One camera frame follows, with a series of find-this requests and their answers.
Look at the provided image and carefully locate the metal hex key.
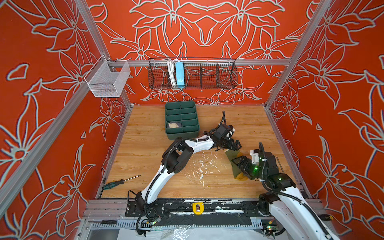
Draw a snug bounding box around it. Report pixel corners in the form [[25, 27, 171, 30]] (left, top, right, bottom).
[[276, 156, 285, 174]]

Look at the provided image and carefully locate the purple striped sock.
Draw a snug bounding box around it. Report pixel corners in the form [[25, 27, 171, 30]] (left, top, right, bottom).
[[167, 122, 183, 129]]

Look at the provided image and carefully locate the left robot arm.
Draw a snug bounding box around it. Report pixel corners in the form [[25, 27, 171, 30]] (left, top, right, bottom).
[[135, 111, 242, 220]]

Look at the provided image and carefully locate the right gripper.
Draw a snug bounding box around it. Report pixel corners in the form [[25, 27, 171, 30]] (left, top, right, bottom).
[[231, 155, 269, 181]]

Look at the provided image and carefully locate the clear plastic wall bin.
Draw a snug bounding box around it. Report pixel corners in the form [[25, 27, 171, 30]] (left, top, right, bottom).
[[84, 55, 131, 98]]

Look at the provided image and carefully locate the green compartment tray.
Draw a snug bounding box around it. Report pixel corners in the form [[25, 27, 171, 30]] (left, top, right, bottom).
[[165, 101, 200, 140]]

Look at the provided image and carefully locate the white cable bundle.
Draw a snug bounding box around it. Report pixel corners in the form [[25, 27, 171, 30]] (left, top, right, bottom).
[[167, 59, 177, 88]]

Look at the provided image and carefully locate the green striped sock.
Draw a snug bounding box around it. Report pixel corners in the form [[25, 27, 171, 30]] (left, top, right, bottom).
[[224, 149, 248, 181]]

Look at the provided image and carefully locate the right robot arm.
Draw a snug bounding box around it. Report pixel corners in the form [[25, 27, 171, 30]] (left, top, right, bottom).
[[231, 143, 339, 240]]

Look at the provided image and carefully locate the light blue box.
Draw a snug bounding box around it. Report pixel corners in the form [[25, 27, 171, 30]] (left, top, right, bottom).
[[175, 62, 185, 89]]

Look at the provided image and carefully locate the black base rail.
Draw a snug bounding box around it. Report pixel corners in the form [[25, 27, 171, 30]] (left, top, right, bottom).
[[125, 198, 286, 229]]

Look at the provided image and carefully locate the black wire wall basket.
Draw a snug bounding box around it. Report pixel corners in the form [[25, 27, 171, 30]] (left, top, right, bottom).
[[148, 57, 239, 90]]

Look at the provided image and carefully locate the green handled tool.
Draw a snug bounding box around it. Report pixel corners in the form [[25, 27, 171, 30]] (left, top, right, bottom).
[[102, 175, 141, 190]]

